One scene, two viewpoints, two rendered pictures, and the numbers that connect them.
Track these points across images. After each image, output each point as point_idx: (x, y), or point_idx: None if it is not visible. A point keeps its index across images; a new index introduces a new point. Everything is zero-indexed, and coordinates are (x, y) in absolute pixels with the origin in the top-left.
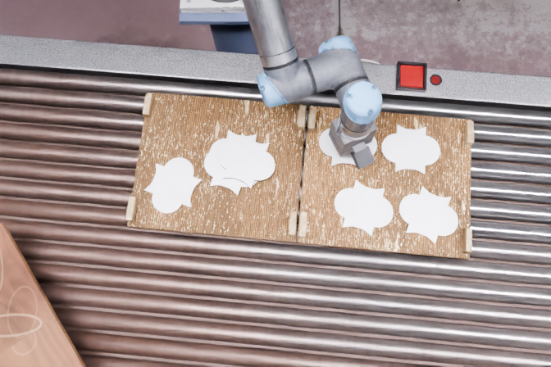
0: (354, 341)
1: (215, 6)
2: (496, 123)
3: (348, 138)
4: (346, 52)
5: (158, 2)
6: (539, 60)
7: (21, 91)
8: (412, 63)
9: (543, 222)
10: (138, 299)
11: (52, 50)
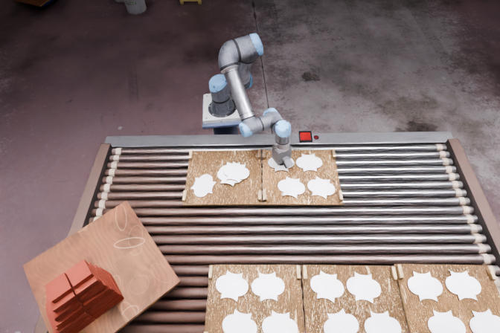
0: (295, 245)
1: (218, 119)
2: (345, 152)
3: (280, 151)
4: (274, 112)
5: None
6: None
7: (133, 155)
8: (304, 131)
9: (374, 188)
10: (189, 236)
11: (147, 140)
